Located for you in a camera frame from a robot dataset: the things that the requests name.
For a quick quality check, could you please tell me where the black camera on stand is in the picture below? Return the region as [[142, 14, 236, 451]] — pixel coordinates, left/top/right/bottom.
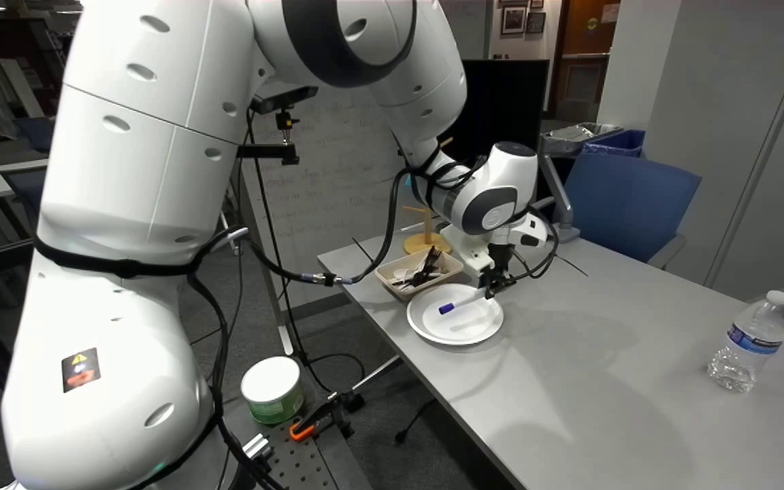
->
[[234, 83, 320, 170]]

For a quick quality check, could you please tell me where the black computer monitor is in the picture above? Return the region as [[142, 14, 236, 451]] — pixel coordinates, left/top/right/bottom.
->
[[457, 58, 555, 174]]

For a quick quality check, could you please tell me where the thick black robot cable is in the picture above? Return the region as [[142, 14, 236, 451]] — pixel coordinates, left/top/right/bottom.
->
[[31, 161, 453, 490]]

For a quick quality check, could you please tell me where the beige tray with tools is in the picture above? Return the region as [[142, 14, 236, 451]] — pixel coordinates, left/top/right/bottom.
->
[[373, 247, 471, 304]]

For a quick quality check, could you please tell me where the blue plastic bin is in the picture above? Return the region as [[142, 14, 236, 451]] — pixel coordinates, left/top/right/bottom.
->
[[580, 129, 647, 161]]

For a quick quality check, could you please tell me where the blue office chair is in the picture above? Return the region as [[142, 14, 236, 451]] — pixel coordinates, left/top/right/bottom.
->
[[561, 148, 705, 268]]

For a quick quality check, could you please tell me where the black perforated mounting board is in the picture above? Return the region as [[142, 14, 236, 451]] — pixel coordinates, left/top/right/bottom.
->
[[249, 434, 351, 490]]

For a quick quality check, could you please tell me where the white round plate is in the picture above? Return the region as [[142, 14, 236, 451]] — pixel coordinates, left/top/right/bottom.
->
[[402, 280, 505, 349]]

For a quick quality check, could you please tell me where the blue capped white marker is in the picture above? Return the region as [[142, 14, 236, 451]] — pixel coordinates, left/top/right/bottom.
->
[[434, 285, 489, 318]]

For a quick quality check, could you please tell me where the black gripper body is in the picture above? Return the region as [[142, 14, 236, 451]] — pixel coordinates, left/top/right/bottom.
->
[[481, 236, 519, 277]]

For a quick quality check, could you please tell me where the clear plastic water bottle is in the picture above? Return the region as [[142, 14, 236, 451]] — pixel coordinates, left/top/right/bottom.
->
[[705, 289, 784, 398]]

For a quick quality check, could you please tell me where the green and white round container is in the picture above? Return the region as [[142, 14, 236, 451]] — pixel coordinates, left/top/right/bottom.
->
[[236, 355, 308, 430]]

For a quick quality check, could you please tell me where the yellowish brown object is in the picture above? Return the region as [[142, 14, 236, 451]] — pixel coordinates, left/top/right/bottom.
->
[[398, 201, 453, 261]]

